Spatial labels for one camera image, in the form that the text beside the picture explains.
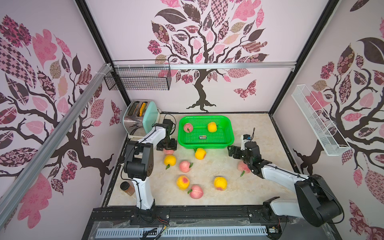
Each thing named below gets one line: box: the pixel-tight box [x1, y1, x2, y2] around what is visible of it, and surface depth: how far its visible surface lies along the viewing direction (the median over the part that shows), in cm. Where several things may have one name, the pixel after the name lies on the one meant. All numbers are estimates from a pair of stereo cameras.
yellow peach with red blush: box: [208, 122, 219, 133], surface depth 108 cm
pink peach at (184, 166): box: [179, 160, 194, 173], surface depth 87 cm
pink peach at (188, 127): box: [184, 122, 194, 133], surface depth 106 cm
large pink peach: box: [163, 148, 174, 155], surface depth 94 cm
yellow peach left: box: [163, 154, 177, 170], surface depth 92 cm
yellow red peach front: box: [176, 175, 190, 191], surface depth 81 cm
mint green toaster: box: [123, 99, 159, 139], surface depth 102 cm
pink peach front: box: [187, 184, 204, 199], surface depth 78 cm
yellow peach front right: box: [213, 176, 228, 191], surface depth 81 cm
